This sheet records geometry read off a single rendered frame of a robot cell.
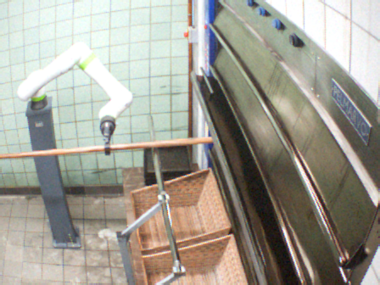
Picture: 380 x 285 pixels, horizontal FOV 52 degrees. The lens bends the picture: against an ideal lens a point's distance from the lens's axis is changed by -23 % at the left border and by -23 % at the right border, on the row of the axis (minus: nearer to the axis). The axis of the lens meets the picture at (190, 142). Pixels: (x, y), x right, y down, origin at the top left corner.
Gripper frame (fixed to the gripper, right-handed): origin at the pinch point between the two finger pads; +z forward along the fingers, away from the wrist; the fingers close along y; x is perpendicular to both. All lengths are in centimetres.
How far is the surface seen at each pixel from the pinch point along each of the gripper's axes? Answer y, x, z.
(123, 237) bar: 24.9, -3.5, 41.4
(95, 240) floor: 119, 25, -58
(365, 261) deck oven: -57, -61, 153
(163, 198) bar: 1.7, -24.0, 40.5
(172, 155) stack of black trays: 41, -38, -53
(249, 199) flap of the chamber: -22, -51, 77
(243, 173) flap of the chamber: -22, -52, 60
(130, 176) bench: 61, -10, -63
